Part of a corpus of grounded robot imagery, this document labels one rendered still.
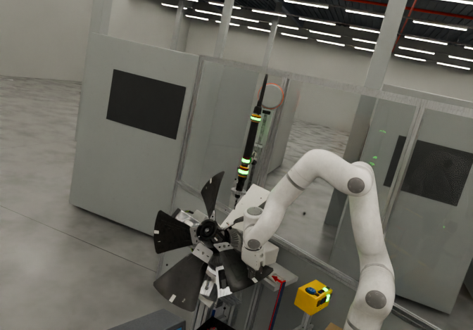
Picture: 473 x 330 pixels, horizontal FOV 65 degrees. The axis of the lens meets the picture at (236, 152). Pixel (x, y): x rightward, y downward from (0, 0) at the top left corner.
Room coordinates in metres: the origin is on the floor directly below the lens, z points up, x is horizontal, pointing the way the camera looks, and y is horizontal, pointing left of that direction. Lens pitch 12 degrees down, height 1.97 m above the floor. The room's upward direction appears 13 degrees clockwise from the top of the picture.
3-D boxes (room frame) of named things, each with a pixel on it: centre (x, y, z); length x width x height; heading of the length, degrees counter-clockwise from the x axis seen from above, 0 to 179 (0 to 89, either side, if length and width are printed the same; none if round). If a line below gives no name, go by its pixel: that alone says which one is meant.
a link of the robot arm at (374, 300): (1.22, -0.59, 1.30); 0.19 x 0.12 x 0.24; 161
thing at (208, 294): (1.67, -0.03, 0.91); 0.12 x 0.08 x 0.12; 139
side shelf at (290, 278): (2.13, -0.33, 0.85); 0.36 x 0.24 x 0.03; 49
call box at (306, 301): (1.63, -0.51, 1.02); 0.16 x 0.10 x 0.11; 139
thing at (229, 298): (1.64, -0.11, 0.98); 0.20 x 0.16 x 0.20; 139
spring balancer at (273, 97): (2.36, -0.13, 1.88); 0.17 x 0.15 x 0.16; 49
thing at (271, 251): (2.21, -0.29, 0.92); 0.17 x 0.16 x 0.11; 139
